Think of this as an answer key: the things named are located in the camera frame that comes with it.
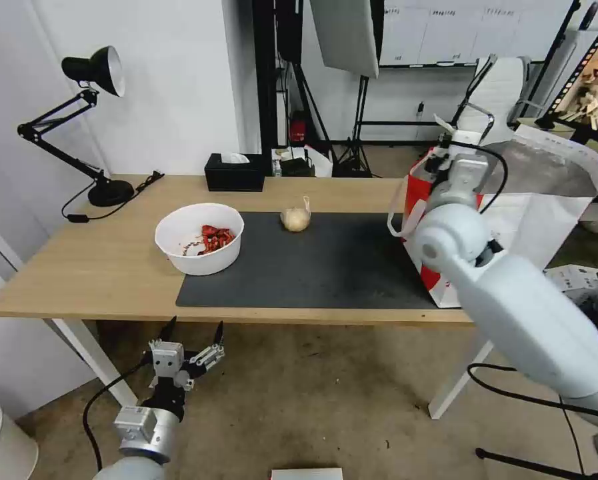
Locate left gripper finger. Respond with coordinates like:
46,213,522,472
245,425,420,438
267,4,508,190
149,315,179,352
193,321,226,377

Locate white red takeout bag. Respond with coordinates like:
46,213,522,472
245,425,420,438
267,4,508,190
387,105,598,309

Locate white round bowl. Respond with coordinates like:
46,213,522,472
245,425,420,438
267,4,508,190
154,202,245,277

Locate black tripod light stand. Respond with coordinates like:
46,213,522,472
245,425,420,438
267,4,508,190
331,73,377,179

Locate white office chair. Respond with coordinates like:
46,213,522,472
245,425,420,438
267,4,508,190
452,55,535,147

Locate wooden table white legs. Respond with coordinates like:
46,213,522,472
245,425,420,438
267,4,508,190
0,173,495,421

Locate red chili scraps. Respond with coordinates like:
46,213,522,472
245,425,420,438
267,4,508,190
180,225,237,257

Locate black desk mat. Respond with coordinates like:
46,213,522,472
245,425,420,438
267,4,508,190
175,211,461,311

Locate red black canister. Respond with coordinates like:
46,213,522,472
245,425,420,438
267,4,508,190
289,111,310,145

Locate white robot front shell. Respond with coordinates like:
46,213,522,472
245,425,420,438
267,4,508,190
270,467,345,480

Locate black desk lamp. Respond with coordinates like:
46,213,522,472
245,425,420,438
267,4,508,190
17,45,136,208

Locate crumpled beige paper ball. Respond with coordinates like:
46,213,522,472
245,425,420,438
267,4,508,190
279,195,313,233

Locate white softbox light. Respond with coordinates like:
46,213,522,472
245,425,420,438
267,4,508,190
308,0,381,79

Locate black tissue box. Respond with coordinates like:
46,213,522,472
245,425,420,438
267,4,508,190
204,153,266,193

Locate grey waste bin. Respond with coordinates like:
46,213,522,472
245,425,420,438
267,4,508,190
0,391,40,480

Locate white printed cardboard box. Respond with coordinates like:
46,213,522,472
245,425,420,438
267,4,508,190
543,263,598,302

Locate black floor stand leg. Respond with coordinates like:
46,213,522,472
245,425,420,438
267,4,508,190
475,447,598,477

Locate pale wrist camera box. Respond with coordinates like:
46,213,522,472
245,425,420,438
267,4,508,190
150,341,185,377

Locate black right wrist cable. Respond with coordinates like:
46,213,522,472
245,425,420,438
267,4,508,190
447,141,508,213

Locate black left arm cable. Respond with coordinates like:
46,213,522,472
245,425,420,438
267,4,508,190
81,349,155,472

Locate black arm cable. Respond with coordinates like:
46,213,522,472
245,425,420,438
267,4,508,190
81,349,155,472
466,362,598,480

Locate white wall board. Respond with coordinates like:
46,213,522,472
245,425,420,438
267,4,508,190
378,0,577,69

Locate black lamp power cord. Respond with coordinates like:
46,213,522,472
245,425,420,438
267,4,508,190
60,169,165,224

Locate black upright frame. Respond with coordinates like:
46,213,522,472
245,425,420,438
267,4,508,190
251,0,303,157

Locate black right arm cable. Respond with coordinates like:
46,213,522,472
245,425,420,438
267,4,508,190
466,362,598,480

